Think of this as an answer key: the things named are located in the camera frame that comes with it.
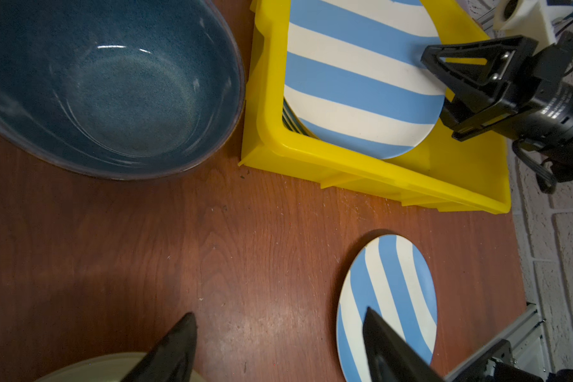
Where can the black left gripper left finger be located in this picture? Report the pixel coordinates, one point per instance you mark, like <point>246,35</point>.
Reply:
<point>172,358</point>

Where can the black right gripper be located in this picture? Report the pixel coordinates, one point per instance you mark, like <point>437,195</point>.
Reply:
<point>509,86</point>

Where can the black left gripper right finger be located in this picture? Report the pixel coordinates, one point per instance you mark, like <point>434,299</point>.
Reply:
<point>390,358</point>

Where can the light green bowl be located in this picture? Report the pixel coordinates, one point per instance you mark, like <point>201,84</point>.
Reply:
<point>112,367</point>

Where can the yellow plastic bin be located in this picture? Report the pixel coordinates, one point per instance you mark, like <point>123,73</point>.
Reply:
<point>440,173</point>

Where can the blue white striped plate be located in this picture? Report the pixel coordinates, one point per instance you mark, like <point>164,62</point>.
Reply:
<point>354,75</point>

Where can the white plate orange sunburst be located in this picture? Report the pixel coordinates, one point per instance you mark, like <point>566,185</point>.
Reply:
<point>293,123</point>

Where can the dark blue ceramic bowl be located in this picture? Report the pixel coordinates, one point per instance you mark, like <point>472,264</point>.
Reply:
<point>122,90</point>

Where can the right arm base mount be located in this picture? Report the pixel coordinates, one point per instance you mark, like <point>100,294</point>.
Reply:
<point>501,365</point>

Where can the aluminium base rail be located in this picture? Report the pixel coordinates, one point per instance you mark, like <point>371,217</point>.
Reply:
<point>521,346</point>

